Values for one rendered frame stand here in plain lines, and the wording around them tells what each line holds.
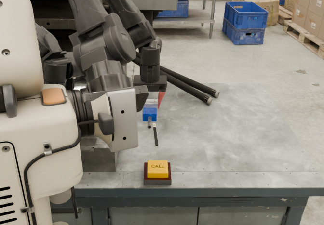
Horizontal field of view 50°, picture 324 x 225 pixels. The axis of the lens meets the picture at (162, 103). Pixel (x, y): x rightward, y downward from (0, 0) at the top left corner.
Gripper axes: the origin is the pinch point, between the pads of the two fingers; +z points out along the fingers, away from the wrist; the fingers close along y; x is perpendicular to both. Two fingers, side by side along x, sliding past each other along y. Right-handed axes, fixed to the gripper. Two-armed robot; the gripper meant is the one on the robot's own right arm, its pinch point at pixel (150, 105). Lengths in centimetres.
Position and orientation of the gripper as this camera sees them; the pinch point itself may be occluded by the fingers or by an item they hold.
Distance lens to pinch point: 109.1
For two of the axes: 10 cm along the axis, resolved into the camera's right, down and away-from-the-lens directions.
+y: -10.0, -0.1, -0.2
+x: 0.1, 4.7, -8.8
